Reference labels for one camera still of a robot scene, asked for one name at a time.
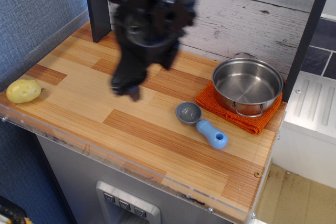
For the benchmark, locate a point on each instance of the yellow potato-shaped egg toy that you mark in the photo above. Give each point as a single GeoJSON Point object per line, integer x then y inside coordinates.
{"type": "Point", "coordinates": [23, 90]}

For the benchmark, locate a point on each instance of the dark grey post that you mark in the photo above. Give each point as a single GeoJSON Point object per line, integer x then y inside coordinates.
{"type": "Point", "coordinates": [99, 18]}
{"type": "Point", "coordinates": [306, 38]}

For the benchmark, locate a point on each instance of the clear acrylic edge guard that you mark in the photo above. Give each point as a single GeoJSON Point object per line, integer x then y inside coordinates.
{"type": "Point", "coordinates": [170, 166]}

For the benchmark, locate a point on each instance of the orange knitted cloth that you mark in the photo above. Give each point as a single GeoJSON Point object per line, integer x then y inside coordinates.
{"type": "Point", "coordinates": [206, 99]}

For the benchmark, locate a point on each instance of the grey scoop with blue handle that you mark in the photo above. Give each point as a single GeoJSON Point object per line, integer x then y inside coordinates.
{"type": "Point", "coordinates": [190, 113]}

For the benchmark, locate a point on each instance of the dark grey right post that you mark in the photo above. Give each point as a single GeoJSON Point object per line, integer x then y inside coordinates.
{"type": "Point", "coordinates": [306, 38]}

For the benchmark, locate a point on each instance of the stainless steel pot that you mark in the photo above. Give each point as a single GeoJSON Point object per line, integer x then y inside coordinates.
{"type": "Point", "coordinates": [246, 85]}

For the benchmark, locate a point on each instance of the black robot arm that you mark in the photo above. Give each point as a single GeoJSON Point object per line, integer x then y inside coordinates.
{"type": "Point", "coordinates": [167, 16]}

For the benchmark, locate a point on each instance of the dark grey left post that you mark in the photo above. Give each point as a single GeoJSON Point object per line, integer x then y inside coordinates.
{"type": "Point", "coordinates": [99, 18]}

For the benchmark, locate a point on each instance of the white ribbed side counter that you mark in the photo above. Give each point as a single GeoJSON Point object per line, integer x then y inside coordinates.
{"type": "Point", "coordinates": [306, 139]}

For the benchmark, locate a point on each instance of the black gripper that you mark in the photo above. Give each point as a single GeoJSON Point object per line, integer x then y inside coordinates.
{"type": "Point", "coordinates": [141, 45]}

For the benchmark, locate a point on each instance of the silver dispenser button panel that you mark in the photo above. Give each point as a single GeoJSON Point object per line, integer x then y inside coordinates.
{"type": "Point", "coordinates": [119, 206]}

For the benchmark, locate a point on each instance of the yellow black object bottom left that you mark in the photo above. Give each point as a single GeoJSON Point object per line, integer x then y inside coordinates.
{"type": "Point", "coordinates": [10, 216]}

